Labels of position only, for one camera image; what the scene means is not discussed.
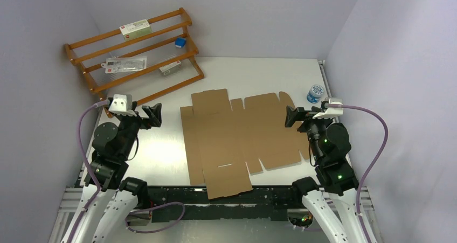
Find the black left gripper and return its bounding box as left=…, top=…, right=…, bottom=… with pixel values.
left=116, top=101, right=161, bottom=158

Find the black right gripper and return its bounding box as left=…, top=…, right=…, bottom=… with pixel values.
left=285, top=105, right=332, bottom=162

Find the brown cardboard box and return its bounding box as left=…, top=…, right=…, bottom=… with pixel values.
left=180, top=89, right=310, bottom=199

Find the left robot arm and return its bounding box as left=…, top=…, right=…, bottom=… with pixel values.
left=62, top=98, right=162, bottom=242

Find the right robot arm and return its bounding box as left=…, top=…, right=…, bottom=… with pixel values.
left=285, top=106, right=377, bottom=242

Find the small white grey box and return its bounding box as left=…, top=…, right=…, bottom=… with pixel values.
left=159, top=60, right=182, bottom=76

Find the white green product box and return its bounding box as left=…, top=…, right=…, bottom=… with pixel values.
left=119, top=19, right=152, bottom=41

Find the blue white lidded jar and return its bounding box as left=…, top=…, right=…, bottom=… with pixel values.
left=307, top=84, right=325, bottom=103

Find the wooden tiered rack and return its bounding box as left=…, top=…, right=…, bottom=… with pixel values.
left=63, top=8, right=205, bottom=103

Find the clear blister pack card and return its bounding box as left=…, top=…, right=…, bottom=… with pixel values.
left=100, top=57, right=147, bottom=74

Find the small blue cube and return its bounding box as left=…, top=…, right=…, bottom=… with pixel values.
left=175, top=38, right=186, bottom=48

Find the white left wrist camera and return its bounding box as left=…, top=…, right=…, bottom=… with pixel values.
left=108, top=94, right=137, bottom=116

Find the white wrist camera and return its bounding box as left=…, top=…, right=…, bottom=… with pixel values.
left=313, top=97, right=344, bottom=119
left=108, top=94, right=137, bottom=116

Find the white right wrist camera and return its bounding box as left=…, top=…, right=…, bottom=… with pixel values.
left=313, top=97, right=344, bottom=119

